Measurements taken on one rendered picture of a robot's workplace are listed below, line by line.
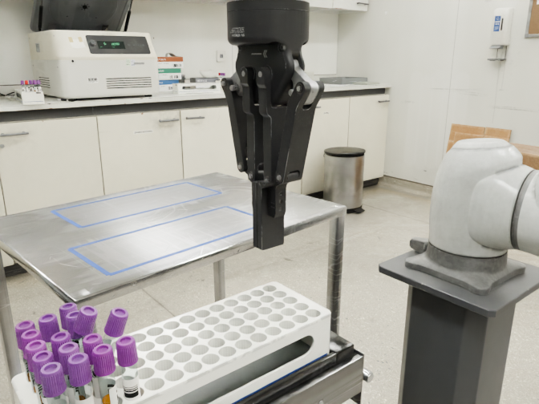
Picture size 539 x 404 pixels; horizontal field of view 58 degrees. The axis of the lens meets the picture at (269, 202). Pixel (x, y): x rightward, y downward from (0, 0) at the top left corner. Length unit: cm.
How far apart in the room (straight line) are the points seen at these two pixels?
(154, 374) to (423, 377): 79
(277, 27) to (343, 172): 315
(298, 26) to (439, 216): 65
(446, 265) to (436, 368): 23
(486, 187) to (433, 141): 322
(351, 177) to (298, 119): 316
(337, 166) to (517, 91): 134
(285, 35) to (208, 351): 29
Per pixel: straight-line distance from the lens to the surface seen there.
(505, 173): 97
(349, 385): 58
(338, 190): 360
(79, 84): 280
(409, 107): 427
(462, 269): 102
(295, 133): 43
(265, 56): 46
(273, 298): 56
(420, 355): 113
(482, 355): 109
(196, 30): 383
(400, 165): 438
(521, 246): 99
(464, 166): 97
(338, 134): 395
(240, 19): 44
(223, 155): 325
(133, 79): 291
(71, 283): 75
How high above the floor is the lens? 113
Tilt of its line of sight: 17 degrees down
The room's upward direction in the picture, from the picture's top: straight up
